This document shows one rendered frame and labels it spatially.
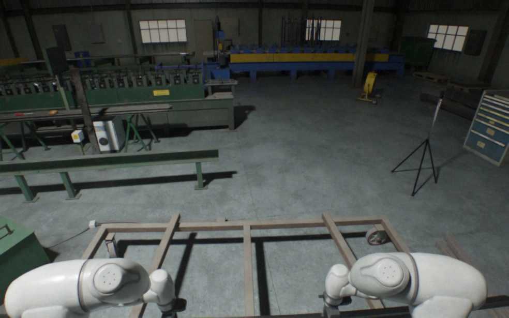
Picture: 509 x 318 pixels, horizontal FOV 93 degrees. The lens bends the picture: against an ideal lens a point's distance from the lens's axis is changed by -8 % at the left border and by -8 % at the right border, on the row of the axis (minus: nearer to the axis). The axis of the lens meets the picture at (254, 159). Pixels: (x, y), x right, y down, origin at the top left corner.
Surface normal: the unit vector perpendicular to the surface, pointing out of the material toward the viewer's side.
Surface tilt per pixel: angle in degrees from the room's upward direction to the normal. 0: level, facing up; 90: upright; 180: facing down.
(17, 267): 90
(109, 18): 90
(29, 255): 90
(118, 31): 90
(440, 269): 14
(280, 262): 0
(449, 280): 37
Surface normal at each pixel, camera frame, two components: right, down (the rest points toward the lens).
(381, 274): -0.18, -0.48
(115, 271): 0.23, -0.46
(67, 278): 0.23, -0.67
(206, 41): 0.15, 0.47
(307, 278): 0.00, -0.88
